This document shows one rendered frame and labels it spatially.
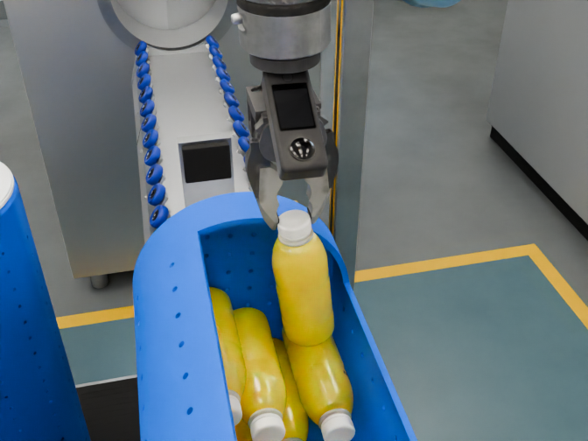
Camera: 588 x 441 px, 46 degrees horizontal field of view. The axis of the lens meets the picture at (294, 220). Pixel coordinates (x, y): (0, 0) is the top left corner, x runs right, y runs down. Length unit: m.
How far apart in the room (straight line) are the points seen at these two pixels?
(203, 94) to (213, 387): 1.25
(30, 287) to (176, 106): 0.62
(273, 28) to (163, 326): 0.33
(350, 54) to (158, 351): 0.86
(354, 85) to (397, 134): 2.11
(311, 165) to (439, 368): 1.75
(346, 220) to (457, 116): 2.21
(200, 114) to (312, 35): 1.09
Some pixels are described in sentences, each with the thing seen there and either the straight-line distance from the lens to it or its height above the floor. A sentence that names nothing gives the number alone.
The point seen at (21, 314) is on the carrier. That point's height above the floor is 0.80.
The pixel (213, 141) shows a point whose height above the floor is 1.08.
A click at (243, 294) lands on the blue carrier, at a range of 0.97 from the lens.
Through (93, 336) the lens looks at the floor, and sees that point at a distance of 2.49.
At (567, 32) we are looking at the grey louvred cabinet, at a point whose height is 0.72.
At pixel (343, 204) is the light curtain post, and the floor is 0.80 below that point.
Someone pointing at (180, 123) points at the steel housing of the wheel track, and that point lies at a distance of 1.69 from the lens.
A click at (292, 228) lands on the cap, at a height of 1.26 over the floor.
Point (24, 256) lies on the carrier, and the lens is 1.38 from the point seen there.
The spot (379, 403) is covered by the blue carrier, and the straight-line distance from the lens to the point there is 0.85.
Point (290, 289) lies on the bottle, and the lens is 0.81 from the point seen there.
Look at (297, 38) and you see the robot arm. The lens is 0.65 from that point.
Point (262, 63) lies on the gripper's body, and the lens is 0.68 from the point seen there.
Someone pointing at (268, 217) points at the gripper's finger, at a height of 1.27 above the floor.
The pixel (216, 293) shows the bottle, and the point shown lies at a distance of 0.87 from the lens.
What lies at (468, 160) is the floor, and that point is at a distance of 3.41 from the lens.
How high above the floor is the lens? 1.72
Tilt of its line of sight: 36 degrees down
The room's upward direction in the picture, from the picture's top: straight up
